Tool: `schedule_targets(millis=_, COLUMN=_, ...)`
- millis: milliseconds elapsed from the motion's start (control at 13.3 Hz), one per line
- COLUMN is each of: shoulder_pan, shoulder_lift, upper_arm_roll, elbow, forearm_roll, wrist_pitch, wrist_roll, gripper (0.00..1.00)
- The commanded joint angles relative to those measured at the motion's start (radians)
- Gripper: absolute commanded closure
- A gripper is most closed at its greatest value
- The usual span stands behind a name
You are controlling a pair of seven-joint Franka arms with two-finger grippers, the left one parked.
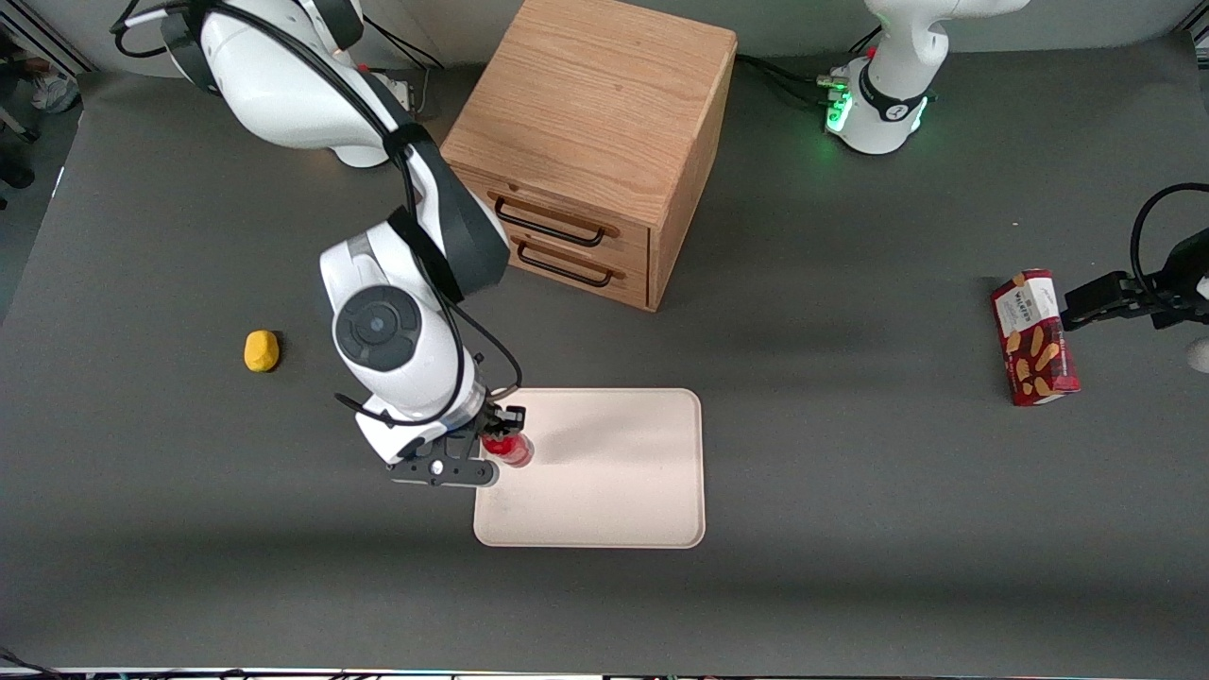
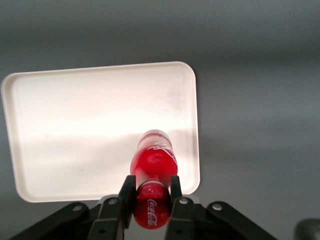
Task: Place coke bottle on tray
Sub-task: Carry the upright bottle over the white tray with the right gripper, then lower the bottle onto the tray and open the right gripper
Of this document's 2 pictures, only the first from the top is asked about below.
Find red tartan shortbread box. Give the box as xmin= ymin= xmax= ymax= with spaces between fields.
xmin=991 ymin=269 xmax=1081 ymax=407

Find black looped gripper cable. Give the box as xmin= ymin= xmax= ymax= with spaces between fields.
xmin=1130 ymin=182 xmax=1209 ymax=296

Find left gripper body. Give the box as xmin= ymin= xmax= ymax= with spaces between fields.
xmin=1154 ymin=227 xmax=1209 ymax=331

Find black arm base cables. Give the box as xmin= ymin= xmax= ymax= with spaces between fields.
xmin=735 ymin=26 xmax=884 ymax=107
xmin=359 ymin=14 xmax=445 ymax=119

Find black cable along right arm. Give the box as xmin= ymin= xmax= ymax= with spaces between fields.
xmin=111 ymin=0 xmax=523 ymax=428

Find black metal drawer handle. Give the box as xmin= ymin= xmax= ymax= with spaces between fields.
xmin=511 ymin=236 xmax=626 ymax=288
xmin=488 ymin=191 xmax=621 ymax=248

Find black left arm base cables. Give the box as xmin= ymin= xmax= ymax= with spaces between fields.
xmin=735 ymin=26 xmax=884 ymax=107

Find red coke bottle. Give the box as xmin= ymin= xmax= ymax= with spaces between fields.
xmin=482 ymin=430 xmax=536 ymax=469

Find cream rectangular plastic tray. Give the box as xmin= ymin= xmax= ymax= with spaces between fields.
xmin=473 ymin=387 xmax=707 ymax=550

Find black right arm base cables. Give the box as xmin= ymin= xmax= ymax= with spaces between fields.
xmin=359 ymin=14 xmax=445 ymax=119

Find wooden drawer front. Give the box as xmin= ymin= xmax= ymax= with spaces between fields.
xmin=453 ymin=162 xmax=653 ymax=275
xmin=505 ymin=225 xmax=651 ymax=311

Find light wooden drawer cabinet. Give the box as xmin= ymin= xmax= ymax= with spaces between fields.
xmin=439 ymin=0 xmax=738 ymax=313

